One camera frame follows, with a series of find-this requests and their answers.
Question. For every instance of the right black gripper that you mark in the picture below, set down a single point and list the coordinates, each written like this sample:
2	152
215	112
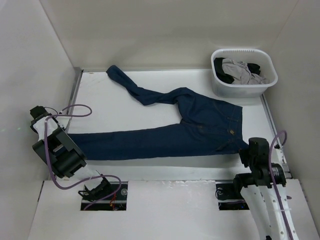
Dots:
243	152

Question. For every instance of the dark blue denim trousers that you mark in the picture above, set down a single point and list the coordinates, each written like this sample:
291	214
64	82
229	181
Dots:
208	127

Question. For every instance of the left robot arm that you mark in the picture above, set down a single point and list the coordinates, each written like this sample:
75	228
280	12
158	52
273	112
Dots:
65	156

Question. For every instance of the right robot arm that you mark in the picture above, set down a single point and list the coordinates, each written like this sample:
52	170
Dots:
264	191

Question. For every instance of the grey garment in basket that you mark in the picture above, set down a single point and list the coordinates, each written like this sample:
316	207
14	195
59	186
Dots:
243	73

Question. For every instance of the white plastic laundry basket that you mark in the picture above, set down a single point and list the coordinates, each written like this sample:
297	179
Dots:
247	55

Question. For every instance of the black garment in basket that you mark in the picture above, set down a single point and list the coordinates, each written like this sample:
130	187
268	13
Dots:
219	72

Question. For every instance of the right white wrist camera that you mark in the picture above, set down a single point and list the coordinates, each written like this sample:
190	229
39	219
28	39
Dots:
278	155

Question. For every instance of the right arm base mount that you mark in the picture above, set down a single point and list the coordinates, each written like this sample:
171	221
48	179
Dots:
228	198

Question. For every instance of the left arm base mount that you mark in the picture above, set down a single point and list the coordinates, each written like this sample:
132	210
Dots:
103	197

